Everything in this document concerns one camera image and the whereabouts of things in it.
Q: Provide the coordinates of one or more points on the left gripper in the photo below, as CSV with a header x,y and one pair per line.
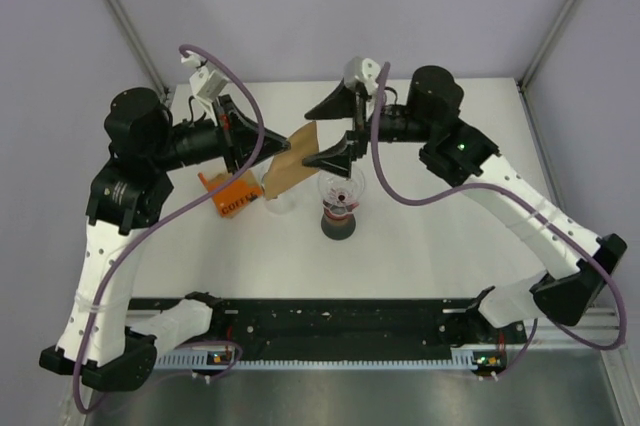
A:
x,y
238,133

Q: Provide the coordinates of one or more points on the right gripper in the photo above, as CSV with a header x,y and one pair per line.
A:
x,y
342,103

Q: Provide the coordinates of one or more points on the brown paper coffee filter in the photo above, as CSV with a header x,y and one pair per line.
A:
x,y
287,169

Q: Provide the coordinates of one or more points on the orange coffee filter box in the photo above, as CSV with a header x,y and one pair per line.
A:
x,y
231,200

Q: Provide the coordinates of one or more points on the clear glass dripper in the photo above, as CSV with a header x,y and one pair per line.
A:
x,y
341,195

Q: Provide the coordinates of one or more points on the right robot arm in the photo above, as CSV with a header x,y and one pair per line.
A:
x,y
578,262

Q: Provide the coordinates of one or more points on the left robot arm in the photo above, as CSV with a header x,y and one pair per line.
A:
x,y
98,349

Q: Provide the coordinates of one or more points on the clear glass beaker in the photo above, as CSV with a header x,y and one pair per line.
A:
x,y
279,197

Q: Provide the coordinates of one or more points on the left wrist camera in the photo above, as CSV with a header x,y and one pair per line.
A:
x,y
206,82

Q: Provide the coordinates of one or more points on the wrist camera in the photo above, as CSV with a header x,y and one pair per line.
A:
x,y
206,82
362,72

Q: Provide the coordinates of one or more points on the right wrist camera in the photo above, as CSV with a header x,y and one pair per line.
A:
x,y
362,72

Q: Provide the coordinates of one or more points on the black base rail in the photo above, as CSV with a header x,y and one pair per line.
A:
x,y
353,329

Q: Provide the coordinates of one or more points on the grey slotted cable duct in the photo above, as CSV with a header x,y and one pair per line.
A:
x,y
188,359

